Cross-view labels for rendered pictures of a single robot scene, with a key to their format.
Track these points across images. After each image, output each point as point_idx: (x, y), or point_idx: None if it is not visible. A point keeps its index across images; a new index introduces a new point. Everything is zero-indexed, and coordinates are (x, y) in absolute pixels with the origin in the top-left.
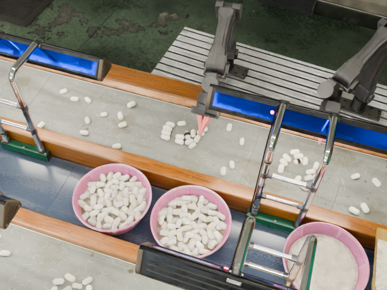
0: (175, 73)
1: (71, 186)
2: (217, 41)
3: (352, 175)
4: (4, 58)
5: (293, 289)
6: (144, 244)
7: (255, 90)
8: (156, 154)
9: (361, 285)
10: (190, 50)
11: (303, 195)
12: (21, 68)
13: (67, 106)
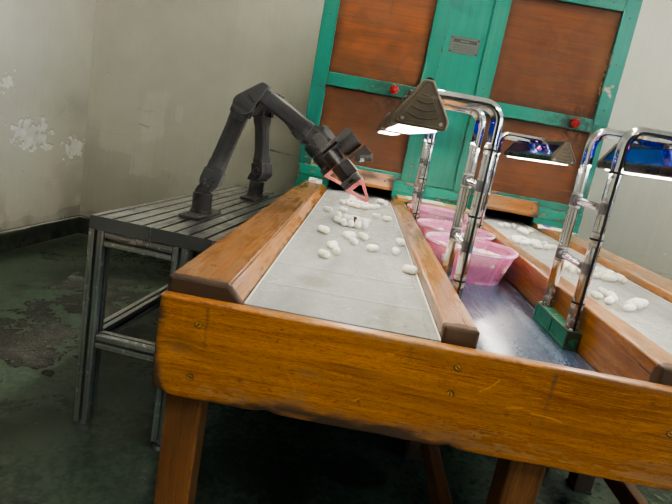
0: (215, 232)
1: (463, 290)
2: (302, 114)
3: (353, 196)
4: (247, 290)
5: (522, 151)
6: (564, 142)
7: (238, 213)
8: (390, 234)
9: (441, 213)
10: (158, 221)
11: (384, 210)
12: (272, 280)
13: (350, 258)
